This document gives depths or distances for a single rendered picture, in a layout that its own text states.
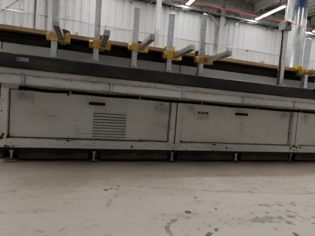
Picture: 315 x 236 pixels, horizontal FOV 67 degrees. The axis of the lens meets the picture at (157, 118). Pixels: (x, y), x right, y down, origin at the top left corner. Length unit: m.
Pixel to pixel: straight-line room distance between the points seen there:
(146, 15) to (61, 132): 8.04
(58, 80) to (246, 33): 10.16
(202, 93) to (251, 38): 9.72
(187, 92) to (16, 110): 1.21
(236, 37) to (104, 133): 9.56
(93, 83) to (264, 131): 1.63
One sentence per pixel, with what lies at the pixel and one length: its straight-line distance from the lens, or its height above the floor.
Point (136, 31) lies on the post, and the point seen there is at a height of 0.95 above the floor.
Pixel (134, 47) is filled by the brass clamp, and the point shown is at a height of 0.84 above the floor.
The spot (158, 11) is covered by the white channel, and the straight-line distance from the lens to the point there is 2.86.
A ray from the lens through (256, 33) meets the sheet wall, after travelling 11.62.
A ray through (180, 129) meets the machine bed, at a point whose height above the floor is 0.28.
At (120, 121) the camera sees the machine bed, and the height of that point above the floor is 0.31.
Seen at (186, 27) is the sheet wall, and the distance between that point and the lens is 9.98.
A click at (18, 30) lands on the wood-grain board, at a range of 1.87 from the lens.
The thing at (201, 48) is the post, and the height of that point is 0.90.
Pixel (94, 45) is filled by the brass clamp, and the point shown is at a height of 0.81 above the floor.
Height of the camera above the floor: 0.46
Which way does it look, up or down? 3 degrees down
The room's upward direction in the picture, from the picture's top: 4 degrees clockwise
